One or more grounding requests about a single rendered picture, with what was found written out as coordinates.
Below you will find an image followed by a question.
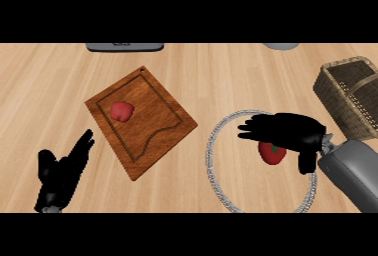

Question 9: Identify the brown wicker basket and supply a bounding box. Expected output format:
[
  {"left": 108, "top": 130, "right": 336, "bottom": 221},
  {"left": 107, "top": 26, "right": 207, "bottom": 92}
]
[{"left": 312, "top": 55, "right": 378, "bottom": 142}]

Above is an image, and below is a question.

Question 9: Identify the pale grey round object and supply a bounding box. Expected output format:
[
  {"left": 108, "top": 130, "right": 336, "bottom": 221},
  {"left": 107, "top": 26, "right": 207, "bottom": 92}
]
[{"left": 262, "top": 42, "right": 302, "bottom": 52}]

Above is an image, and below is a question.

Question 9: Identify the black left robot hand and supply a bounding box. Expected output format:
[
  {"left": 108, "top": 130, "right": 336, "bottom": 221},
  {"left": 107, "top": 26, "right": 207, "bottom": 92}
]
[{"left": 33, "top": 128, "right": 97, "bottom": 213}]

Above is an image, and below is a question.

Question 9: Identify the dark grey appliance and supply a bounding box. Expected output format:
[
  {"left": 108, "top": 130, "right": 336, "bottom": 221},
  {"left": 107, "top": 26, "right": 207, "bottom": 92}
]
[{"left": 85, "top": 42, "right": 166, "bottom": 53}]

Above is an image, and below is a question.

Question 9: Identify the red tomato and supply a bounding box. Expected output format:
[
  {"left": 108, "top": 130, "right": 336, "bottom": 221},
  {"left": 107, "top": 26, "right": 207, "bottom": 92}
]
[{"left": 258, "top": 141, "right": 289, "bottom": 166}]

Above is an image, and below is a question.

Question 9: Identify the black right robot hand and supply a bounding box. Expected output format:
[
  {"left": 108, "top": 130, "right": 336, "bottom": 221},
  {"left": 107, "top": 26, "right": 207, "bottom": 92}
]
[{"left": 237, "top": 112, "right": 328, "bottom": 175}]

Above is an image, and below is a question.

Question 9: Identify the brown wooden cutting board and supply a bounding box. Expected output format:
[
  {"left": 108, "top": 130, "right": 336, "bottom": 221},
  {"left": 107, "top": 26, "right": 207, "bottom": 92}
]
[{"left": 83, "top": 65, "right": 200, "bottom": 182}]

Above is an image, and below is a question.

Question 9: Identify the red bell pepper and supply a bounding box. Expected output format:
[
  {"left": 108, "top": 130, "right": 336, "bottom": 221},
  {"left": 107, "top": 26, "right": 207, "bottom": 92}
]
[{"left": 108, "top": 97, "right": 136, "bottom": 123}]

